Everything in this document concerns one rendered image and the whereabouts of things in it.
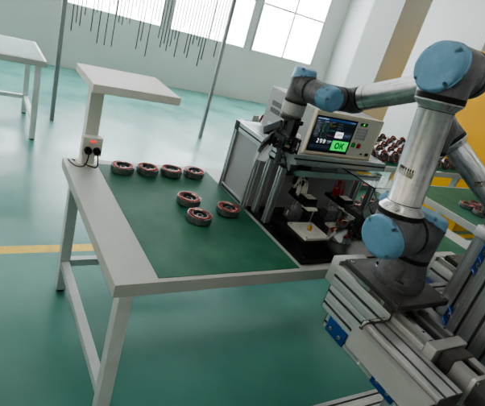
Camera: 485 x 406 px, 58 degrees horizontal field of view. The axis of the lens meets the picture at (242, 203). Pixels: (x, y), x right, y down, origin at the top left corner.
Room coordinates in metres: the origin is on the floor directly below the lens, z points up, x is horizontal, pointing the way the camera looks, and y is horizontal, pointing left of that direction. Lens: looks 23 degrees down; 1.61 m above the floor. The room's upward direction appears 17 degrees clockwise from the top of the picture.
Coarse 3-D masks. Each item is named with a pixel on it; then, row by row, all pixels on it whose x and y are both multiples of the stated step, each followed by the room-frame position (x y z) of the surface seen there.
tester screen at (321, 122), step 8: (320, 120) 1.98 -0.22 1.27; (328, 120) 2.00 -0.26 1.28; (336, 120) 2.03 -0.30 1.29; (320, 128) 1.99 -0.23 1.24; (328, 128) 2.01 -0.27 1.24; (336, 128) 2.04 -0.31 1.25; (344, 128) 2.07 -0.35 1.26; (352, 128) 2.10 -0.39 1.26; (312, 136) 1.97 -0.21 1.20; (320, 136) 2.00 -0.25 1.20; (328, 136) 2.02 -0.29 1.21; (320, 144) 2.01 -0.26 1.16; (328, 144) 2.04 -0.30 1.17; (344, 152) 2.11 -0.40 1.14
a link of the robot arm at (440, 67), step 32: (416, 64) 1.09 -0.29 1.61; (448, 64) 1.04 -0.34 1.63; (480, 64) 1.08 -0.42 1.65; (416, 96) 1.09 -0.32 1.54; (448, 96) 1.04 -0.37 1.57; (416, 128) 1.07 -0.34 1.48; (448, 128) 1.07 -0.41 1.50; (416, 160) 1.05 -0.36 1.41; (416, 192) 1.04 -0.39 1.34; (384, 224) 1.02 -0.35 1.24; (416, 224) 1.02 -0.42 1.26; (384, 256) 1.01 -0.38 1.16
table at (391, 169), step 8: (248, 120) 3.95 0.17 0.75; (384, 136) 4.82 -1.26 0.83; (392, 136) 4.89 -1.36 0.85; (376, 144) 4.31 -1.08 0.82; (384, 144) 4.40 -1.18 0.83; (392, 144) 4.45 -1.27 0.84; (400, 144) 4.58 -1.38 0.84; (384, 152) 3.95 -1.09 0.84; (392, 152) 4.03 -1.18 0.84; (400, 152) 4.33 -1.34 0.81; (384, 160) 3.91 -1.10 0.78; (392, 160) 4.00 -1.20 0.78; (440, 160) 4.44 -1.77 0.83; (448, 160) 4.52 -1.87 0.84; (384, 168) 3.82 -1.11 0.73; (392, 168) 3.88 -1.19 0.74; (440, 168) 4.46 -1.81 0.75; (448, 168) 4.59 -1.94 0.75; (440, 176) 4.31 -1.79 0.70; (448, 176) 4.39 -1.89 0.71; (456, 176) 4.47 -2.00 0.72; (456, 184) 4.57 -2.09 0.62
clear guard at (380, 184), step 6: (348, 168) 2.12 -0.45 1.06; (354, 174) 2.06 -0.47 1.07; (360, 174) 2.09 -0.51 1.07; (372, 174) 2.16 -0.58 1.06; (378, 174) 2.19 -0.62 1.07; (366, 180) 2.00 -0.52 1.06; (372, 180) 2.04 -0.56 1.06; (378, 180) 2.07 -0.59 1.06; (384, 180) 2.11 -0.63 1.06; (390, 180) 2.14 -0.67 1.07; (372, 186) 1.94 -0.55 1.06; (378, 186) 1.97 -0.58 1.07; (384, 186) 2.01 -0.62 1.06; (390, 186) 2.04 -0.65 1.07; (378, 192) 1.93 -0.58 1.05
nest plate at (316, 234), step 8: (288, 224) 1.91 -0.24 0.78; (296, 224) 1.92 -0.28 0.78; (304, 224) 1.95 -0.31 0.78; (312, 224) 1.98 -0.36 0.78; (296, 232) 1.85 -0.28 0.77; (304, 232) 1.86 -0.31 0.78; (312, 232) 1.89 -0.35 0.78; (320, 232) 1.92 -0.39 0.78; (312, 240) 1.82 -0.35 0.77; (320, 240) 1.85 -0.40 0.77
